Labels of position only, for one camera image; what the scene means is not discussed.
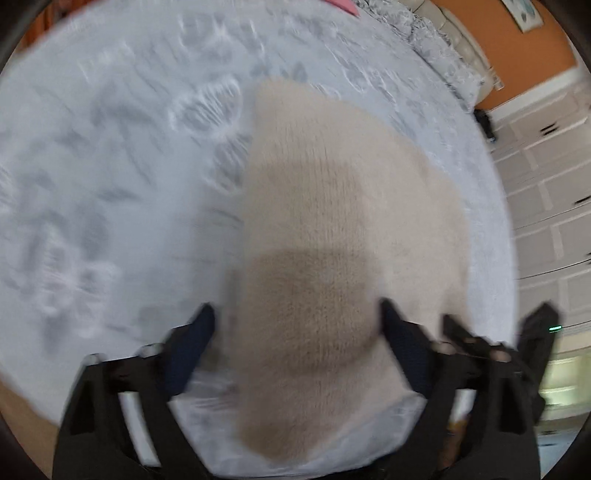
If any white panelled wardrobe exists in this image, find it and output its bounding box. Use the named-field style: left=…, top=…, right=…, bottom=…
left=480, top=69, right=591, bottom=421

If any grey floral pillow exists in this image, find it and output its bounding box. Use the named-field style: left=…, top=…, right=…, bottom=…
left=358, top=0, right=482, bottom=112

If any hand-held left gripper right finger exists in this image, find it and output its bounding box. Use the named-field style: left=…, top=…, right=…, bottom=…
left=379, top=298, right=542, bottom=480

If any beige knit sweater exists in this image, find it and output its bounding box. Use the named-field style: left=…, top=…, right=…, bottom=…
left=233, top=78, right=472, bottom=463

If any small black object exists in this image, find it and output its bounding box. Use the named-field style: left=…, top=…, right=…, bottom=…
left=475, top=108, right=498, bottom=140

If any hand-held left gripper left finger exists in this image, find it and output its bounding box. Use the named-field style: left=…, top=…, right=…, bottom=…
left=52, top=302, right=218, bottom=480

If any pink cloth item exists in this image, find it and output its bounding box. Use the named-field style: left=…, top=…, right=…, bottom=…
left=323, top=0, right=359, bottom=17

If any framed wall picture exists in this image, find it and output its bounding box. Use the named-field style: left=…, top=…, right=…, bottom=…
left=502, top=0, right=544, bottom=33

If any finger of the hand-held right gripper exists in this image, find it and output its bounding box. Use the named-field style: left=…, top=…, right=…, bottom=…
left=442, top=314, right=486, bottom=350

